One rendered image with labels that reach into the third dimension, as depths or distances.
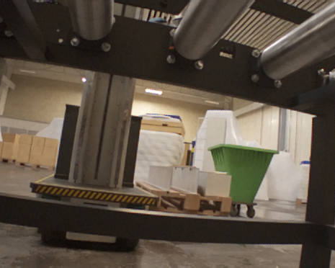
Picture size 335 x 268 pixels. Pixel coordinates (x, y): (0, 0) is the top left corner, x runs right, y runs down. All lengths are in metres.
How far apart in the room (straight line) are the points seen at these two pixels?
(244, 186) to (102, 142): 2.09
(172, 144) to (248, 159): 1.31
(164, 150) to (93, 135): 2.41
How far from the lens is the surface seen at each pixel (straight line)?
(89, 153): 1.72
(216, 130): 4.50
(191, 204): 2.44
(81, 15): 0.67
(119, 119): 1.71
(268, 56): 0.86
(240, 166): 3.26
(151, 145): 4.06
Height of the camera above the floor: 0.47
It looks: 7 degrees up
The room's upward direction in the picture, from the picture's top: 7 degrees clockwise
